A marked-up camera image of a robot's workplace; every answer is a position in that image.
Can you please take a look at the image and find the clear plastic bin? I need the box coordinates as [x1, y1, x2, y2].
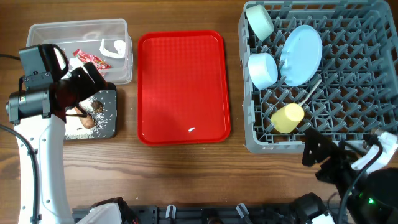
[26, 19, 134, 85]

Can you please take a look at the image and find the white plastic spoon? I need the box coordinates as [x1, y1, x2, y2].
[298, 79, 322, 106]

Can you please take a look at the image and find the brown food lump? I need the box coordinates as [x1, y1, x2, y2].
[91, 100, 104, 114]

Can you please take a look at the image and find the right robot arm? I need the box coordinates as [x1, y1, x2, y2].
[290, 128, 397, 223]

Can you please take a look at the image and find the mint green bowl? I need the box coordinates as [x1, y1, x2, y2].
[245, 5, 274, 40]

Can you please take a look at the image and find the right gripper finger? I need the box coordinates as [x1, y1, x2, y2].
[302, 128, 338, 167]
[363, 134, 381, 148]

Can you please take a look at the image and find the grey dishwasher rack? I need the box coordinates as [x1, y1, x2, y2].
[238, 1, 397, 154]

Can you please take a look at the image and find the black plastic tray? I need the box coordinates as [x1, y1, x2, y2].
[63, 82, 118, 140]

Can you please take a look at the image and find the pile of white rice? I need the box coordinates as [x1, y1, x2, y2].
[63, 99, 114, 140]

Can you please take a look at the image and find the large light blue plate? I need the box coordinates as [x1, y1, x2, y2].
[280, 25, 323, 86]

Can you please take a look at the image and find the red serving tray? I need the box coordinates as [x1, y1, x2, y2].
[136, 30, 231, 146]

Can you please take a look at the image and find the small light blue bowl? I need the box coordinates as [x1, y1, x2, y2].
[248, 53, 278, 90]

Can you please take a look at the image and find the white plastic film strip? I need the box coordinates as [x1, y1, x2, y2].
[99, 38, 127, 60]

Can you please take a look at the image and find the yellow plastic cup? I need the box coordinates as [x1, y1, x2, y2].
[271, 103, 305, 134]

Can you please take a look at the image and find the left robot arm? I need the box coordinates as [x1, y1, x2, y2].
[2, 44, 116, 223]

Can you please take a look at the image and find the red snack wrapper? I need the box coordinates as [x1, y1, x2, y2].
[73, 49, 112, 76]

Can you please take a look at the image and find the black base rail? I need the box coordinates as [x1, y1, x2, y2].
[71, 203, 343, 224]

